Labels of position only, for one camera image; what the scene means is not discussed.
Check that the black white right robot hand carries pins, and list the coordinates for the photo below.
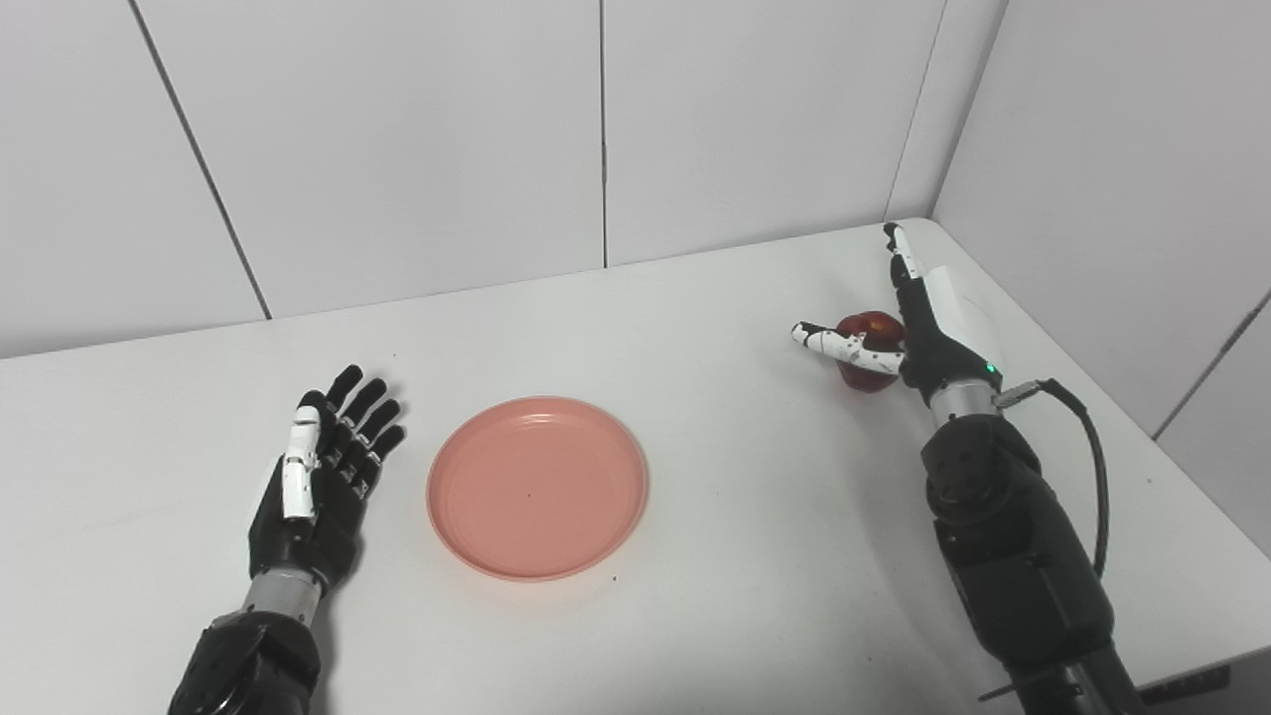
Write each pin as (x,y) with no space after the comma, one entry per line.
(943,348)

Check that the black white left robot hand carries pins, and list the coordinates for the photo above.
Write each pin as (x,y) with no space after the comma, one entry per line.
(318,536)

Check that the black table frame bar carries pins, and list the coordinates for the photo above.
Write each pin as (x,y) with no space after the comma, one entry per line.
(1187,683)

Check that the red apple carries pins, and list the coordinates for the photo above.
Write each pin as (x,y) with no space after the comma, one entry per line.
(874,326)

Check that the pink round plate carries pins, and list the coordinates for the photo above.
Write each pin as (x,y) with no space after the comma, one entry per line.
(536,492)

